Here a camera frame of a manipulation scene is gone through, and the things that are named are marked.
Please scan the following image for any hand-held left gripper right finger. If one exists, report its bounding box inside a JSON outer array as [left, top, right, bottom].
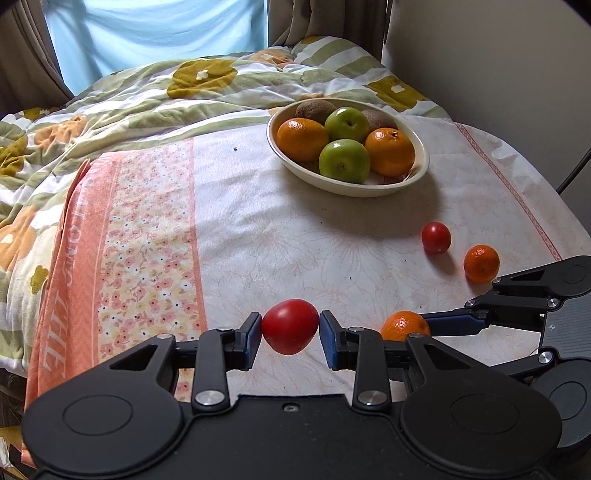
[[320, 310, 481, 408]]

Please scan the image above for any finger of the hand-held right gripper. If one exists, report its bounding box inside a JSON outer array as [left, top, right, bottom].
[[489, 352, 557, 381], [421, 255, 591, 337]]

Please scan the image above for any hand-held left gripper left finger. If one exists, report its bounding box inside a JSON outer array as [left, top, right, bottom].
[[108, 313, 263, 414]]

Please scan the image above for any red tomato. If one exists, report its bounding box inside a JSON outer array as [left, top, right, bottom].
[[421, 222, 452, 256], [261, 299, 320, 356]]

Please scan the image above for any small mandarin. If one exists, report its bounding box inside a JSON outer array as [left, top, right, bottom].
[[381, 311, 431, 342], [463, 244, 501, 284]]

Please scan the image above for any cream bowl with yellow cartoon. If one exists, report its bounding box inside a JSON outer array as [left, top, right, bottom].
[[266, 97, 430, 198]]

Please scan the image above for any green apple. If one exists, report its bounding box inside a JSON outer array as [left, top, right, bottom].
[[318, 139, 371, 183], [324, 107, 371, 144]]

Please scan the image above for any large orange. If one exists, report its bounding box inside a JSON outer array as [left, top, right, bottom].
[[365, 128, 416, 178], [276, 117, 330, 162]]

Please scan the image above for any brown kiwi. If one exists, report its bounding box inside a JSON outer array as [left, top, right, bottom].
[[361, 109, 399, 132], [295, 99, 338, 125]]

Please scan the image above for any orange floral cloth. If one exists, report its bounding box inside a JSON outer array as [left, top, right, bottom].
[[25, 115, 578, 402]]

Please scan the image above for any green striped flower quilt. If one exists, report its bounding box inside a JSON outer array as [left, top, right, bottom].
[[0, 36, 451, 370]]

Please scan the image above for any light blue window cloth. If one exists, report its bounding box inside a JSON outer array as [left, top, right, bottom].
[[44, 0, 271, 97]]

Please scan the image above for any beige curtain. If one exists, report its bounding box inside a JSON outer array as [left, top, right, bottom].
[[0, 0, 75, 118], [265, 0, 393, 58]]

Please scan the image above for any black cable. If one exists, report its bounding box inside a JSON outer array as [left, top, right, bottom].
[[556, 148, 591, 195]]

